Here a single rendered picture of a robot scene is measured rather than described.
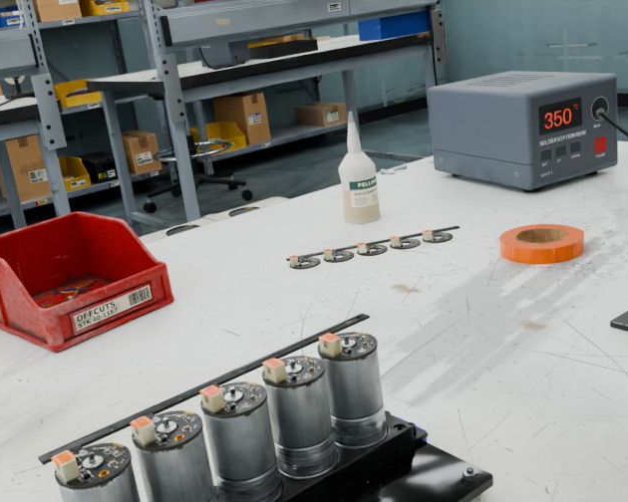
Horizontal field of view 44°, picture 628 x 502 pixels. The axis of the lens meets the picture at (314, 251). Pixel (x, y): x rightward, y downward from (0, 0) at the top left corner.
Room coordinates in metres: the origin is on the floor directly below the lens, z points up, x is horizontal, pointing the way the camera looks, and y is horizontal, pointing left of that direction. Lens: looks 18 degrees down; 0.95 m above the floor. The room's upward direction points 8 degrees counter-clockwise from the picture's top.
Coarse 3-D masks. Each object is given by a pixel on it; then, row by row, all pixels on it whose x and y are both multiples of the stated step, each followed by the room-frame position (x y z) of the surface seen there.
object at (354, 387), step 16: (336, 368) 0.28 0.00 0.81; (352, 368) 0.28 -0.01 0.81; (368, 368) 0.28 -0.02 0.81; (336, 384) 0.28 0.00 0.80; (352, 384) 0.28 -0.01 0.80; (368, 384) 0.28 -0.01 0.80; (336, 400) 0.28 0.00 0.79; (352, 400) 0.28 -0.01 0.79; (368, 400) 0.28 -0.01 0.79; (336, 416) 0.29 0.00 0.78; (352, 416) 0.28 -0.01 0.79; (368, 416) 0.28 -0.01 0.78; (384, 416) 0.29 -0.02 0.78; (336, 432) 0.29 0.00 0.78; (352, 432) 0.28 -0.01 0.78; (368, 432) 0.28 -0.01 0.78; (384, 432) 0.29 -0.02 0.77
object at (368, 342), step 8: (352, 336) 0.30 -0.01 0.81; (360, 336) 0.30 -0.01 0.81; (368, 336) 0.30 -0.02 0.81; (360, 344) 0.29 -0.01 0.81; (368, 344) 0.29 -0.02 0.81; (376, 344) 0.29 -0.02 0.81; (320, 352) 0.29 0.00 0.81; (344, 352) 0.29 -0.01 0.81; (352, 352) 0.29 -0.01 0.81; (368, 352) 0.28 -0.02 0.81; (336, 360) 0.28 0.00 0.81; (344, 360) 0.28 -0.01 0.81; (352, 360) 0.28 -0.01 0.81
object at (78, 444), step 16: (352, 320) 0.32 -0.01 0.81; (320, 336) 0.31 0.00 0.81; (288, 352) 0.30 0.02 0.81; (240, 368) 0.29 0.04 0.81; (256, 368) 0.29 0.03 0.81; (208, 384) 0.27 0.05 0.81; (176, 400) 0.27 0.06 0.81; (128, 416) 0.26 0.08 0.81; (96, 432) 0.25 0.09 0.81; (112, 432) 0.25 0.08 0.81; (64, 448) 0.24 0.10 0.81; (80, 448) 0.24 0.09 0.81
